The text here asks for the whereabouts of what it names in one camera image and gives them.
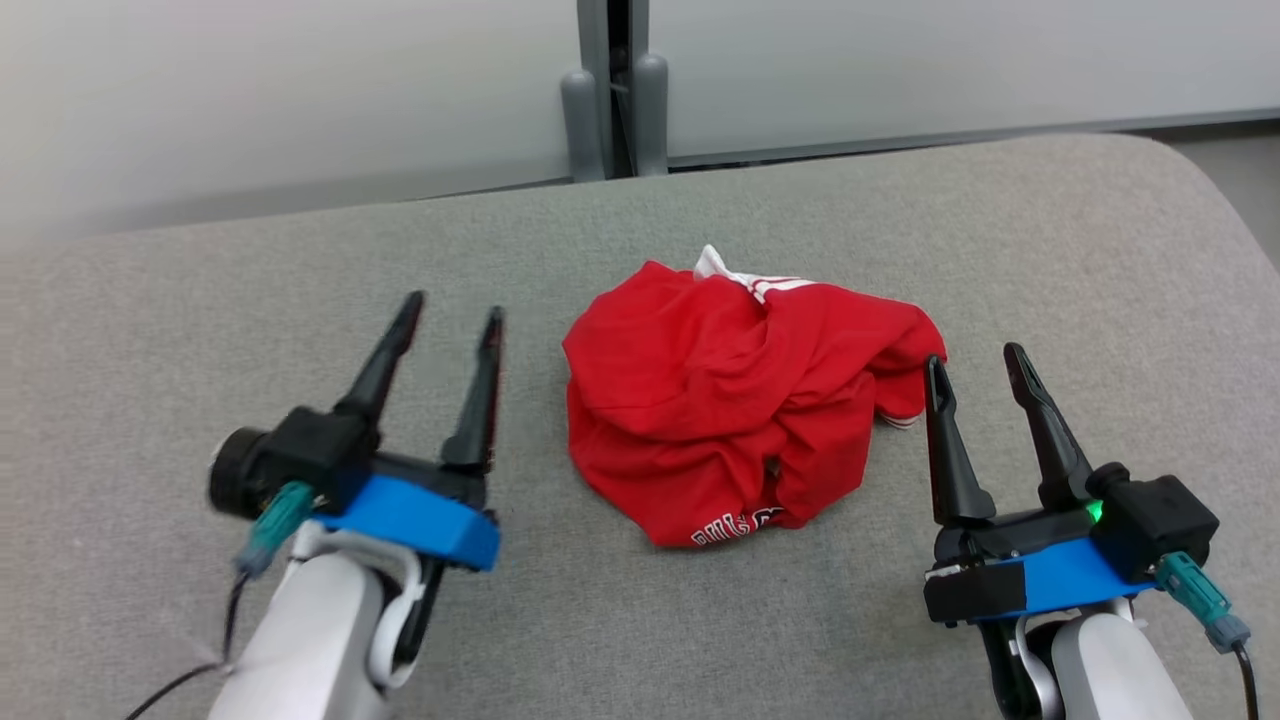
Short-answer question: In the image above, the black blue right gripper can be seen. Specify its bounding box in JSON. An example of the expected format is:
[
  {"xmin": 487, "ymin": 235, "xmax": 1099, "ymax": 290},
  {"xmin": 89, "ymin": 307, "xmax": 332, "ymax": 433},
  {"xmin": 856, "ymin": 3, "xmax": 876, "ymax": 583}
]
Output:
[{"xmin": 922, "ymin": 342, "xmax": 1161, "ymax": 628}]

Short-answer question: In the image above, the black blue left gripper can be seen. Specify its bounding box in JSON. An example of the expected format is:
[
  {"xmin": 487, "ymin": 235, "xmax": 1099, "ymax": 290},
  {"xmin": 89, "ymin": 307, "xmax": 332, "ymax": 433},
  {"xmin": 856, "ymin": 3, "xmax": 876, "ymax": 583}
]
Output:
[{"xmin": 318, "ymin": 291, "xmax": 506, "ymax": 573}]

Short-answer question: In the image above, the red basketball jersey white trim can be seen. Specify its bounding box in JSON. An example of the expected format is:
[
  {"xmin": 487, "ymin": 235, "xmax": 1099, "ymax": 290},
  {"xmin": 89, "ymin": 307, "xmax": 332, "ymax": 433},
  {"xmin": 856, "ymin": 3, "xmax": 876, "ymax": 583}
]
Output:
[{"xmin": 562, "ymin": 245, "xmax": 948, "ymax": 550}]

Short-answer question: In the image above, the black left cable teal plug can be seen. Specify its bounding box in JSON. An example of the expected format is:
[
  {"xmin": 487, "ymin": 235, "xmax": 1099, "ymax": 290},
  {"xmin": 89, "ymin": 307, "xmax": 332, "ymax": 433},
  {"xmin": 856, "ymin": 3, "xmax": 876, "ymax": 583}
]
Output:
[{"xmin": 125, "ymin": 481, "xmax": 317, "ymax": 720}]

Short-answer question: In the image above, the black cable teal plug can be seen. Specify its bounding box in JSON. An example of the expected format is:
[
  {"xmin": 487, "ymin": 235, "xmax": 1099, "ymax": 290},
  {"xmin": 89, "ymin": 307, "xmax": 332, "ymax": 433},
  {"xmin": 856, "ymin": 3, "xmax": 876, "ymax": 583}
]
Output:
[
  {"xmin": 1154, "ymin": 551, "xmax": 1262, "ymax": 720},
  {"xmin": 125, "ymin": 481, "xmax": 317, "ymax": 720}
]

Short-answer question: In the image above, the black right cable teal plug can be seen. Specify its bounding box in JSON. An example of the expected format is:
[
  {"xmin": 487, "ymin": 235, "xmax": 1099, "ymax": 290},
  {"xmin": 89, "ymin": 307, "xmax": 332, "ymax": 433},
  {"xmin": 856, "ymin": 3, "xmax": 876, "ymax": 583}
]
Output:
[{"xmin": 1154, "ymin": 551, "xmax": 1262, "ymax": 720}]

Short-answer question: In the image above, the grey partition frame post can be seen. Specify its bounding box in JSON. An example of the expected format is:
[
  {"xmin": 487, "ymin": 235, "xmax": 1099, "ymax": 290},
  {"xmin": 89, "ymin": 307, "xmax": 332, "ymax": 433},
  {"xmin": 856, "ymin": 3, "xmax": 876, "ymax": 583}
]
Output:
[
  {"xmin": 560, "ymin": 0, "xmax": 614, "ymax": 184},
  {"xmin": 630, "ymin": 0, "xmax": 671, "ymax": 179}
]

